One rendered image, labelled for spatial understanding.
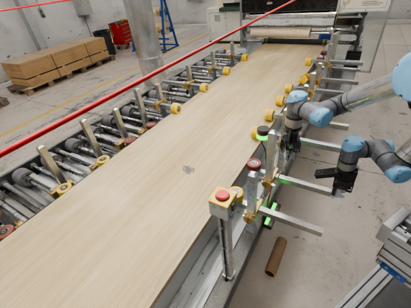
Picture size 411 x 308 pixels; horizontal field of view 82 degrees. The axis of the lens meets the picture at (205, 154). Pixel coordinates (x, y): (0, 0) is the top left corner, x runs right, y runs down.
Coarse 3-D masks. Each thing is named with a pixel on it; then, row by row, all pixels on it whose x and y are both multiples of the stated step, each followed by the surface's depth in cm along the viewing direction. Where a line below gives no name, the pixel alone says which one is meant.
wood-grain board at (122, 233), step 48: (288, 48) 309; (240, 96) 208; (288, 96) 199; (144, 144) 162; (192, 144) 156; (240, 144) 151; (96, 192) 129; (144, 192) 125; (192, 192) 122; (48, 240) 107; (96, 240) 104; (144, 240) 102; (192, 240) 100; (0, 288) 91; (48, 288) 90; (96, 288) 88; (144, 288) 86
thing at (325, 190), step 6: (258, 174) 136; (264, 174) 134; (276, 174) 132; (282, 180) 130; (288, 180) 127; (294, 180) 127; (300, 180) 126; (300, 186) 126; (306, 186) 123; (312, 186) 122; (318, 186) 122; (324, 186) 121; (318, 192) 122; (324, 192) 120; (330, 192) 118
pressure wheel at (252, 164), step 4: (248, 160) 137; (252, 160) 137; (256, 160) 136; (248, 164) 134; (252, 164) 134; (256, 164) 133; (260, 164) 133; (248, 168) 135; (252, 168) 133; (256, 168) 132; (260, 168) 134
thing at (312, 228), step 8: (264, 208) 115; (272, 216) 112; (280, 216) 111; (288, 216) 110; (288, 224) 110; (296, 224) 107; (304, 224) 106; (312, 224) 106; (312, 232) 105; (320, 232) 102
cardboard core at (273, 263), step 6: (276, 240) 187; (282, 240) 184; (276, 246) 181; (282, 246) 181; (276, 252) 177; (282, 252) 178; (270, 258) 175; (276, 258) 174; (270, 264) 171; (276, 264) 171; (270, 270) 167; (276, 270) 169; (270, 276) 171
